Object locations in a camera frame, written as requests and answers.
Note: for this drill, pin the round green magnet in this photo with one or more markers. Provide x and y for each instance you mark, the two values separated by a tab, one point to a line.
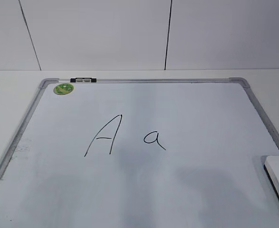
63	89

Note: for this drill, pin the white board with aluminium frame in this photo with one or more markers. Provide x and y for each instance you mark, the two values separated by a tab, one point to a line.
173	153

